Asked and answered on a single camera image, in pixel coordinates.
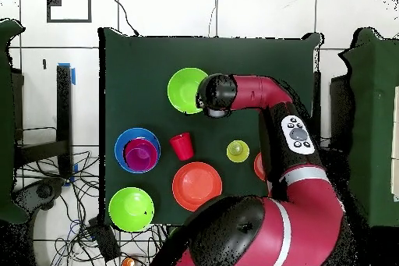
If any red cup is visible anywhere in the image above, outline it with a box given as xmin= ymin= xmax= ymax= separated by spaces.
xmin=168 ymin=132 xmax=195 ymax=161

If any green covered side table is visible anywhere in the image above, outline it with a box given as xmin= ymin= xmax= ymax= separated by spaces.
xmin=338 ymin=27 xmax=399 ymax=229
xmin=0 ymin=18 xmax=30 ymax=225

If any yellow cup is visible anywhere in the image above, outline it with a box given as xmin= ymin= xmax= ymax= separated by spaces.
xmin=225 ymin=140 xmax=250 ymax=163

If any green bowl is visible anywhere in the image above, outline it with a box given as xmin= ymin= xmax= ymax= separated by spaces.
xmin=108 ymin=186 xmax=156 ymax=233
xmin=167 ymin=66 xmax=209 ymax=115

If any blue bowl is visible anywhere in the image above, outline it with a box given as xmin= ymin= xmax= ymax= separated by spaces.
xmin=114 ymin=127 xmax=162 ymax=174

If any small orange bowl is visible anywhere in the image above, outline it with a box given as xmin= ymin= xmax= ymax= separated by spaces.
xmin=253 ymin=151 xmax=267 ymax=182

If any black power box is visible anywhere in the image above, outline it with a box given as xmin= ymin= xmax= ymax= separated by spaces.
xmin=87 ymin=216 xmax=122 ymax=263

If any black floor cable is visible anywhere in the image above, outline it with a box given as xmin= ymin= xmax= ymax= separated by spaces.
xmin=109 ymin=0 xmax=140 ymax=37

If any large orange bowl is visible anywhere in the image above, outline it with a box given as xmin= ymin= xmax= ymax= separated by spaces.
xmin=171 ymin=161 xmax=224 ymax=213

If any bundle of floor cables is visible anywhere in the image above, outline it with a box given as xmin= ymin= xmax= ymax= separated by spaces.
xmin=15 ymin=150 xmax=169 ymax=266

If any pink bowl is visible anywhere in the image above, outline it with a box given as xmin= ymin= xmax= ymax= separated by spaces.
xmin=123 ymin=137 xmax=160 ymax=174

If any black stool frame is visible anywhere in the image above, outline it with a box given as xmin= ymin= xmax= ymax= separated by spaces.
xmin=12 ymin=63 xmax=74 ymax=179

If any dark green table cloth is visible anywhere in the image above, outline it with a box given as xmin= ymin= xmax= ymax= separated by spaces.
xmin=98 ymin=27 xmax=322 ymax=229

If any thin floor cable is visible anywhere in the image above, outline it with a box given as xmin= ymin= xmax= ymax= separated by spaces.
xmin=207 ymin=0 xmax=218 ymax=37

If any black chair base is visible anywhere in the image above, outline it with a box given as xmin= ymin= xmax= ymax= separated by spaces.
xmin=12 ymin=177 xmax=66 ymax=212

